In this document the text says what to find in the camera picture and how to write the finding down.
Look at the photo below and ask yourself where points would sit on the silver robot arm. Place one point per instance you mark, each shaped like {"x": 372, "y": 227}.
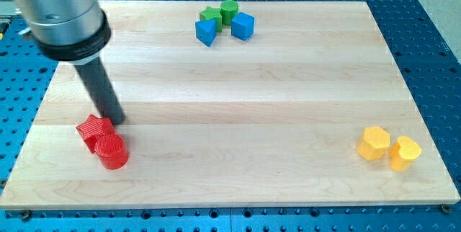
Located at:
{"x": 67, "y": 30}

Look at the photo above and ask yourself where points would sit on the light wooden board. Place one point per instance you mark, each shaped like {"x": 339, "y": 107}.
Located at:
{"x": 273, "y": 121}

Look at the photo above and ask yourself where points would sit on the blue triangle block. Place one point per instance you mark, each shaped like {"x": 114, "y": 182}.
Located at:
{"x": 205, "y": 31}

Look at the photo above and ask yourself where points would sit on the blue cube block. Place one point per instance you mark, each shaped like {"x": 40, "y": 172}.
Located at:
{"x": 242, "y": 26}

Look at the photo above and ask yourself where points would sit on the green star block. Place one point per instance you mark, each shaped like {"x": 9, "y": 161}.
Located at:
{"x": 212, "y": 13}

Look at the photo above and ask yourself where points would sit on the green cylinder block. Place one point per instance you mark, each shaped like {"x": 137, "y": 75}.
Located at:
{"x": 228, "y": 10}

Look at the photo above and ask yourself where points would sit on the red cylinder block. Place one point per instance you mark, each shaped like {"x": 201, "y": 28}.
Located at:
{"x": 111, "y": 151}

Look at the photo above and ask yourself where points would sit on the red star block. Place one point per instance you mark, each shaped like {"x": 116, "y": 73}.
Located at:
{"x": 94, "y": 128}

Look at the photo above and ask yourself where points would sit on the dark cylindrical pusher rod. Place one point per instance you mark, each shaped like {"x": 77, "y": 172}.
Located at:
{"x": 100, "y": 90}

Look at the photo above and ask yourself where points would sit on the yellow hexagon block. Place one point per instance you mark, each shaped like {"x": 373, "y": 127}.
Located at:
{"x": 374, "y": 143}

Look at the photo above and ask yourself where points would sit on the yellow heart block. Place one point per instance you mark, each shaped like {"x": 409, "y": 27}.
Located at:
{"x": 403, "y": 153}

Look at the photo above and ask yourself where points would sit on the left board clamp screw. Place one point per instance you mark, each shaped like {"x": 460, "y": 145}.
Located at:
{"x": 25, "y": 215}

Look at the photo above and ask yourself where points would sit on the board clamp screw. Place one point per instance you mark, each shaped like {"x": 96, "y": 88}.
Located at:
{"x": 445, "y": 208}
{"x": 25, "y": 215}

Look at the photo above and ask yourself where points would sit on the right board clamp screw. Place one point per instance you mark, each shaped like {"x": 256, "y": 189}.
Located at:
{"x": 445, "y": 208}

